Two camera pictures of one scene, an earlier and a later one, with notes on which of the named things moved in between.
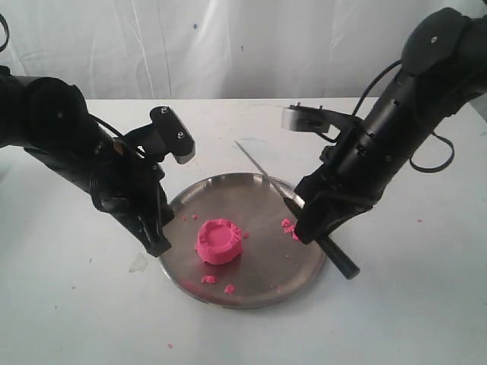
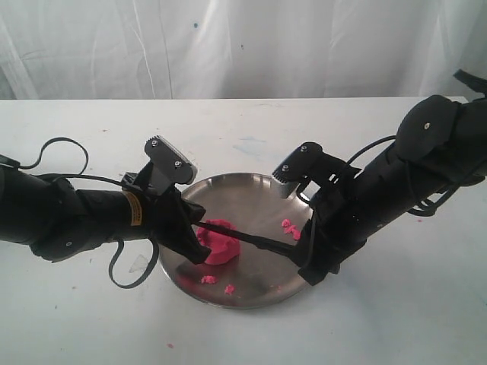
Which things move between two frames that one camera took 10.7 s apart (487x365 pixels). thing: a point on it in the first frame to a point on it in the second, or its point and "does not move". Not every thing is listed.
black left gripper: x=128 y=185 to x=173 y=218
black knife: x=342 y=262 to x=291 y=251
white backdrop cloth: x=212 y=49 does not move
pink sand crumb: x=229 y=289 does not move
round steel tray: x=274 y=267 does not move
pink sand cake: x=218 y=241 does not move
